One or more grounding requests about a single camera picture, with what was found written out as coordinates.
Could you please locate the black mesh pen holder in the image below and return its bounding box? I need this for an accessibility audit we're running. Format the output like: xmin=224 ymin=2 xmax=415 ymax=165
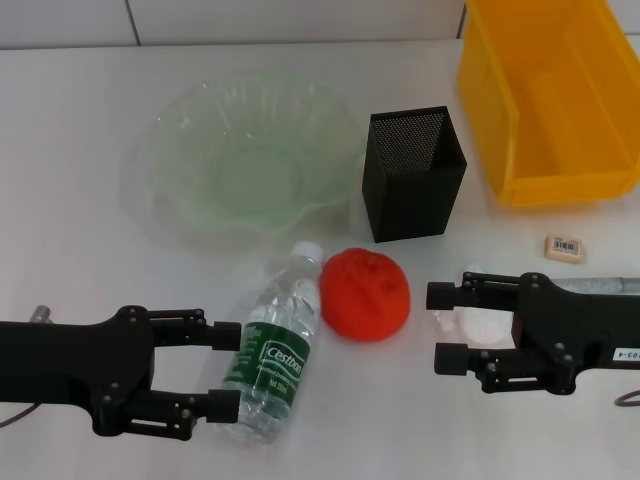
xmin=363 ymin=105 xmax=469 ymax=245

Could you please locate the wavy clear glass fruit plate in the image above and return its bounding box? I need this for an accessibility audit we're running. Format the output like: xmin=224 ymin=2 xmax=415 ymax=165
xmin=142 ymin=79 xmax=364 ymax=251

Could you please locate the orange fruit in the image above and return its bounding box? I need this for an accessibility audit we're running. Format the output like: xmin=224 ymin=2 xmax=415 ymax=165
xmin=318 ymin=247 xmax=412 ymax=343

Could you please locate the white paper ball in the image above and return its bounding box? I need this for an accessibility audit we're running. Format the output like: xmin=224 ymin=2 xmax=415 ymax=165
xmin=433 ymin=305 xmax=516 ymax=346

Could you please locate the gray pen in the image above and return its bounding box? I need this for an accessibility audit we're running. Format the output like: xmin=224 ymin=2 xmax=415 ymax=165
xmin=554 ymin=275 xmax=640 ymax=296

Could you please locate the beige eraser with barcode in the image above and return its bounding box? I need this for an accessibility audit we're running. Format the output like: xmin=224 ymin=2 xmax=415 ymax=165
xmin=543 ymin=233 xmax=587 ymax=261

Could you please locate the clear green-label water bottle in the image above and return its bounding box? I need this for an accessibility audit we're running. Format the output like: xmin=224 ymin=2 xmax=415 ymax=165
xmin=212 ymin=241 xmax=326 ymax=446

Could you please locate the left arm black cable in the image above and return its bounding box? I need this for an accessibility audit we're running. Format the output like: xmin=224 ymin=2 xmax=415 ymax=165
xmin=0 ymin=402 xmax=41 ymax=427

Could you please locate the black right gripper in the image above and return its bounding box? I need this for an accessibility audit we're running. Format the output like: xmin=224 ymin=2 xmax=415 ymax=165
xmin=426 ymin=272 xmax=640 ymax=396

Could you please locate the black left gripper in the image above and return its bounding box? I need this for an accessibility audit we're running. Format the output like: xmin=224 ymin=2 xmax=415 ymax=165
xmin=0 ymin=305 xmax=244 ymax=443

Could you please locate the yellow plastic bin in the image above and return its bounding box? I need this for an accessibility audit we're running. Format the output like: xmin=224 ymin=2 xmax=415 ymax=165
xmin=455 ymin=0 xmax=640 ymax=206

